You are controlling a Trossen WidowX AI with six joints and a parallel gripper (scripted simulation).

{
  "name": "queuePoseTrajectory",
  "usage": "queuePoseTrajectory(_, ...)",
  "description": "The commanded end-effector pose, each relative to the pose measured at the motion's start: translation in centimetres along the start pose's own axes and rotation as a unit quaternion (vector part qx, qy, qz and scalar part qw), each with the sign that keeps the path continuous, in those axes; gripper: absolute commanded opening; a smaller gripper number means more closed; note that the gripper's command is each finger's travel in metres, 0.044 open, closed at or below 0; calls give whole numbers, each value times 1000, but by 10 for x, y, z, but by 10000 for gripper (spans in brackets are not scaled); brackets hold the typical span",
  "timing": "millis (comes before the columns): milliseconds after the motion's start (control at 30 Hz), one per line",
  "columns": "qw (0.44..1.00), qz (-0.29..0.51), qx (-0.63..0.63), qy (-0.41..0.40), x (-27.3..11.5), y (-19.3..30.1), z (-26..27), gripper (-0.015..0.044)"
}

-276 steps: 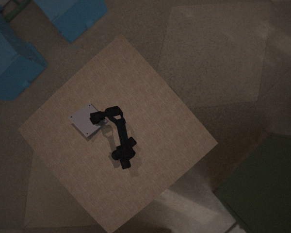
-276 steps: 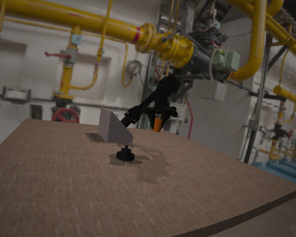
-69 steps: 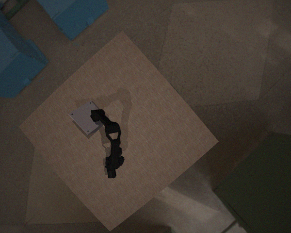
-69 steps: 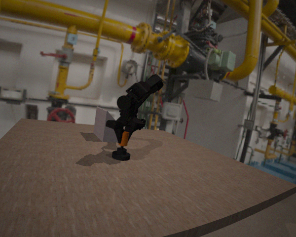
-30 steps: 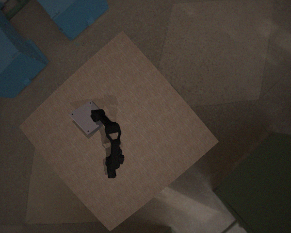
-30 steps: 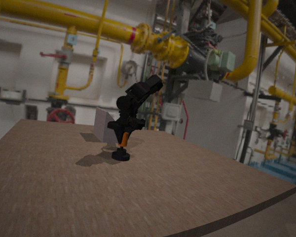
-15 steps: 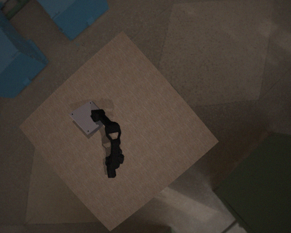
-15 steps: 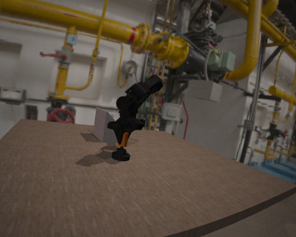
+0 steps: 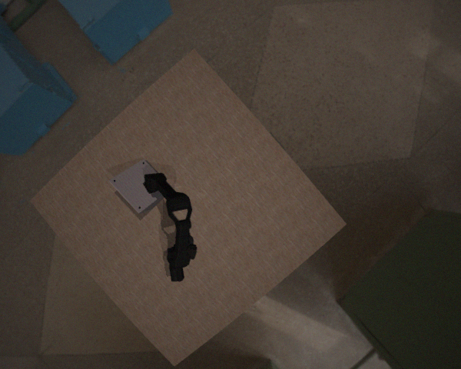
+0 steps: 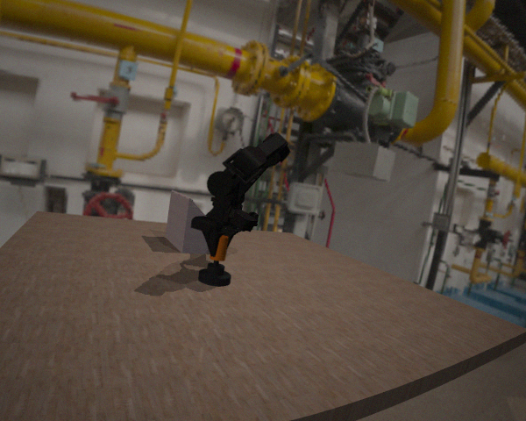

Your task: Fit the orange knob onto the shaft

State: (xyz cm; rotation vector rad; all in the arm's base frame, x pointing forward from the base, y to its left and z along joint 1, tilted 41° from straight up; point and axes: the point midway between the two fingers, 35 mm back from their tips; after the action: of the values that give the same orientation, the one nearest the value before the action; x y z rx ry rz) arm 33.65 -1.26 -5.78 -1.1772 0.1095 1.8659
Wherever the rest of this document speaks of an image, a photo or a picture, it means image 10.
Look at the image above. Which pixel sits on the dark grey round pedestal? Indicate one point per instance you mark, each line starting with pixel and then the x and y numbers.
pixel 214 275

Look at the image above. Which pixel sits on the orange cylinder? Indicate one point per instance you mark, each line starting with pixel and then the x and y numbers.
pixel 221 251

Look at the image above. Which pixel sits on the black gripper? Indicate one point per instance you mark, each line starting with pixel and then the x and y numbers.
pixel 213 226

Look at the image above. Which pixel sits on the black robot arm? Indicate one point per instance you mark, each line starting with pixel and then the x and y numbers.
pixel 248 164

